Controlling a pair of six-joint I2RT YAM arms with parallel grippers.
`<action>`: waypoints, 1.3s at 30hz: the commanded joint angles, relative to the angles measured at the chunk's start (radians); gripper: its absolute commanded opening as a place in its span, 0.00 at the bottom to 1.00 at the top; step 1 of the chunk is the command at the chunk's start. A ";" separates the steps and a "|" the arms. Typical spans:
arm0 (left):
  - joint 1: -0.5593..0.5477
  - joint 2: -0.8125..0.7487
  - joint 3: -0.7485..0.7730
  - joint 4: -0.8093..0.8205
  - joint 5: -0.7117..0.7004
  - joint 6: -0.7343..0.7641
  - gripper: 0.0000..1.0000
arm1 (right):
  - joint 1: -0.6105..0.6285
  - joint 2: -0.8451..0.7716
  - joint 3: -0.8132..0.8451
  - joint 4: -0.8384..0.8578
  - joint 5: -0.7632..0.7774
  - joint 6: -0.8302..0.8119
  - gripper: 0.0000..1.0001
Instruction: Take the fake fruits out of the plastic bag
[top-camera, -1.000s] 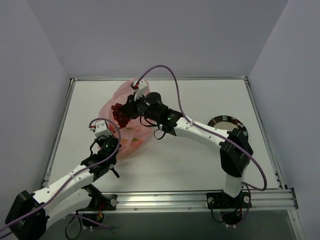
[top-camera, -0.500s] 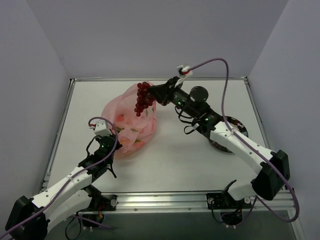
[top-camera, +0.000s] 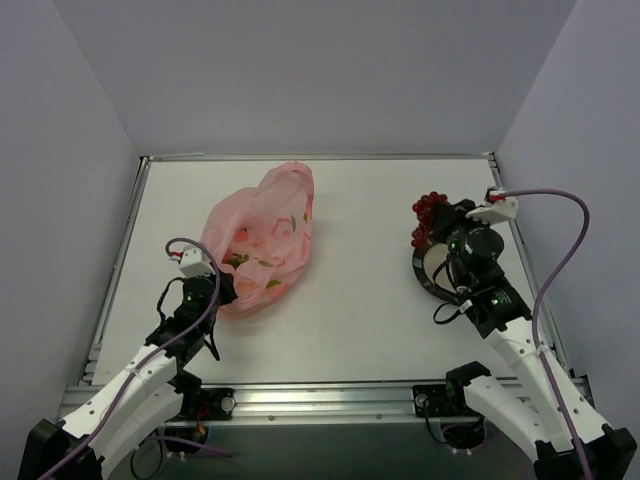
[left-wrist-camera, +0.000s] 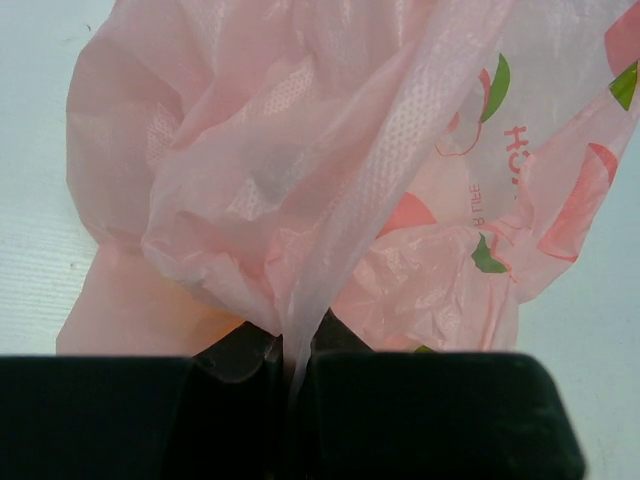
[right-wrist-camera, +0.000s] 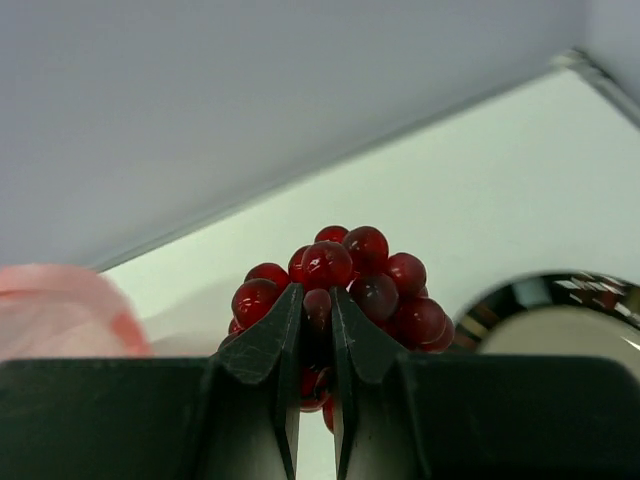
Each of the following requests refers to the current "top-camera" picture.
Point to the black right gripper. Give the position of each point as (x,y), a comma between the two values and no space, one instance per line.
(447,216)

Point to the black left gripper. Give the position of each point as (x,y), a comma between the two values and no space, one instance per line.
(225,288)

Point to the red fake cherry tomatoes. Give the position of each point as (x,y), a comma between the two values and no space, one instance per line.
(235,260)

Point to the dark red fake grapes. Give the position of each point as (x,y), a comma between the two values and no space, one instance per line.
(425,209)

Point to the pink plastic bag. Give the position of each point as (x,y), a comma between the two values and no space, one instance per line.
(272,224)

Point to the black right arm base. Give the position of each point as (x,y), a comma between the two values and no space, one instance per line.
(449,422)

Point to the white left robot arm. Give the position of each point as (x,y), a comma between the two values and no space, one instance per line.
(154,387)

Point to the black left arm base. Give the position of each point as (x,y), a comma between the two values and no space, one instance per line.
(198,409)

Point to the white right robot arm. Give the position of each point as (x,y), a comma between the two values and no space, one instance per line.
(560,431)

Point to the black rimmed round plate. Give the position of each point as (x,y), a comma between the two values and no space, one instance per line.
(430,269)

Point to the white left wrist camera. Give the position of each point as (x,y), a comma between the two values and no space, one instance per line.
(192,262)

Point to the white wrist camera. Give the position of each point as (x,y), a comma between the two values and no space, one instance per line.
(498,207)
(192,262)

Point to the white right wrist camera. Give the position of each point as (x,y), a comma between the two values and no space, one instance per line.
(498,207)

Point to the aluminium front rail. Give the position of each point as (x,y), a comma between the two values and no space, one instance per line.
(395,402)

